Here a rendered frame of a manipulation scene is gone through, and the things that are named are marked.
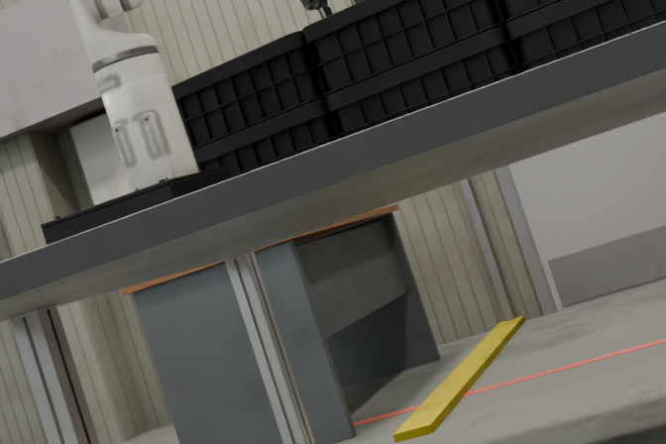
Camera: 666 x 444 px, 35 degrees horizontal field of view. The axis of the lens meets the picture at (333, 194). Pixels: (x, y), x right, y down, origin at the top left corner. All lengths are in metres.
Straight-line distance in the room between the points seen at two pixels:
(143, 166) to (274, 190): 0.38
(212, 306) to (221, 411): 0.35
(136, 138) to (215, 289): 2.21
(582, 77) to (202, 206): 0.40
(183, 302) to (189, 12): 2.25
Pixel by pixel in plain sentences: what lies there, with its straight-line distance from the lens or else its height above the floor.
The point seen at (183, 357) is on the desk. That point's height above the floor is 0.41.
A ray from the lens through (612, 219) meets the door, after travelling 4.96.
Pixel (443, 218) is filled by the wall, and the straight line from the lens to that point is 5.11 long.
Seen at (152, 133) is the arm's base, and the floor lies 0.82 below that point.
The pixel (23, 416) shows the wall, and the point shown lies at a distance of 6.23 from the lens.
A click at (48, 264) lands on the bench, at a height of 0.68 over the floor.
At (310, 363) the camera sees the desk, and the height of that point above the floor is 0.27.
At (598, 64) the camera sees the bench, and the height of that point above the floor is 0.68.
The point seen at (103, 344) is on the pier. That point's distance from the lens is 5.66.
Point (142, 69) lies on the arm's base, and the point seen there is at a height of 0.90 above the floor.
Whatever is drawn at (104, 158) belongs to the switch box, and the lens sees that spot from 5.62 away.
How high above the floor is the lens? 0.60
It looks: 3 degrees up
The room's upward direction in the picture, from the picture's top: 18 degrees counter-clockwise
